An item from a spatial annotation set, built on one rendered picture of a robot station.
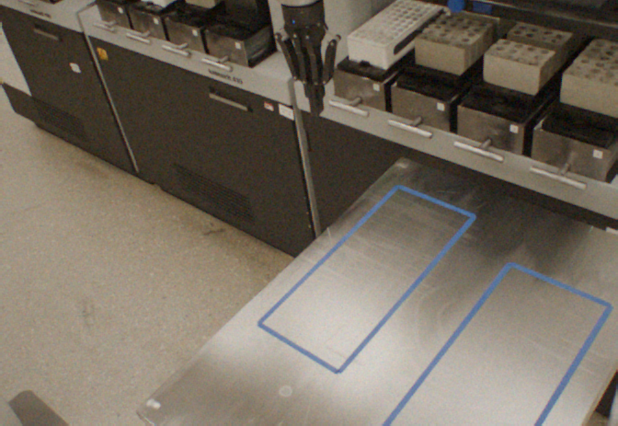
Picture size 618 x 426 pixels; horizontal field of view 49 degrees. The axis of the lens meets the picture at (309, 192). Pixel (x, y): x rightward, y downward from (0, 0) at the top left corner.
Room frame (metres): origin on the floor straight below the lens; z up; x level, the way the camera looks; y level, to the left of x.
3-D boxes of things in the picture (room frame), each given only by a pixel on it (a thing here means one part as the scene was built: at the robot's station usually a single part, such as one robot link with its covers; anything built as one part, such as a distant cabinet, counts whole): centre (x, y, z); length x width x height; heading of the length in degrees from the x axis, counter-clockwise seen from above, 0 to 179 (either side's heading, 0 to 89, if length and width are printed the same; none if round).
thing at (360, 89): (1.46, -0.37, 0.78); 0.73 x 0.14 x 0.09; 134
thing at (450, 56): (1.19, -0.31, 0.85); 0.12 x 0.02 x 0.06; 45
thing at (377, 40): (1.37, -0.27, 0.83); 0.30 x 0.10 x 0.06; 134
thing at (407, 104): (1.35, -0.47, 0.78); 0.73 x 0.14 x 0.09; 134
